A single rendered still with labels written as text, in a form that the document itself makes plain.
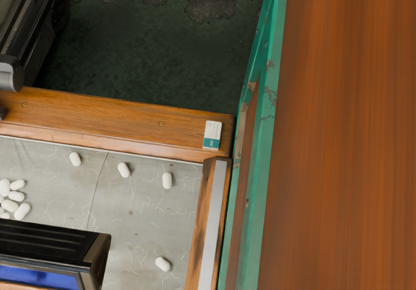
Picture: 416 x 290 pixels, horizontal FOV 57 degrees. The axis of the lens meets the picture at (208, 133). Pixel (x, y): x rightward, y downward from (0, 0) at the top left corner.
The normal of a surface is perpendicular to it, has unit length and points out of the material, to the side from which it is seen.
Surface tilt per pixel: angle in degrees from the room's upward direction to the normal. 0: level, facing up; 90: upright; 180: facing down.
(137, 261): 0
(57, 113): 0
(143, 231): 0
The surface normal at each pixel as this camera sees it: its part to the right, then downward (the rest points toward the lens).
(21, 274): -0.11, 0.67
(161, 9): 0.00, -0.25
